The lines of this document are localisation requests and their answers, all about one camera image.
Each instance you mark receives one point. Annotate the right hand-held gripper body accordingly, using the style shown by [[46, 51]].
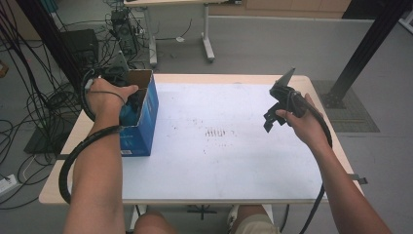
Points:
[[285, 96]]

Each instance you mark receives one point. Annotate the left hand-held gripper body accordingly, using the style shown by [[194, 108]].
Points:
[[118, 73]]

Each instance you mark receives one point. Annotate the blue cardboard box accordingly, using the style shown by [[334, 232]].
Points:
[[144, 130]]

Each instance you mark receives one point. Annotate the person's right hand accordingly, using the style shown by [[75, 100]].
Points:
[[308, 128]]

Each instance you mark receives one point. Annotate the person's left hand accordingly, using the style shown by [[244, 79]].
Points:
[[104, 100]]

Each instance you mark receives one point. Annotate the black equipment box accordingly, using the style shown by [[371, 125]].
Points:
[[81, 45]]

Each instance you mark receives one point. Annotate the white table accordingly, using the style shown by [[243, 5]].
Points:
[[227, 162]]

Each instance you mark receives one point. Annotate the wooden cabinet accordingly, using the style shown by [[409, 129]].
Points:
[[292, 7]]

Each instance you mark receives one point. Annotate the white desk with metal legs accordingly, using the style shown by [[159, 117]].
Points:
[[207, 35]]

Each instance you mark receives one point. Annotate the person's right leg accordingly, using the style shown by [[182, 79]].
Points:
[[246, 211]]

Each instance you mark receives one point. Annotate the person's leg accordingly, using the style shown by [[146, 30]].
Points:
[[246, 211], [154, 224]]

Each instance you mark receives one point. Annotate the white shoe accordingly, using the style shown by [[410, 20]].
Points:
[[232, 216]]

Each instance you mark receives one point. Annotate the person's beige shorts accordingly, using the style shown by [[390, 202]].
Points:
[[256, 226]]

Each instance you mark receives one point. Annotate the black table base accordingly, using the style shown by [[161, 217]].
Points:
[[202, 211]]

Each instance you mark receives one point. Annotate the person's left leg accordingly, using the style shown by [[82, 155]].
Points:
[[154, 224]]

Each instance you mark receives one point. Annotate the white power strip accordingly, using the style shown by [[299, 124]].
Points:
[[7, 184]]

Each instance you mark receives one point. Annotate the black metal frame post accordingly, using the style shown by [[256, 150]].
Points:
[[367, 45], [52, 42]]

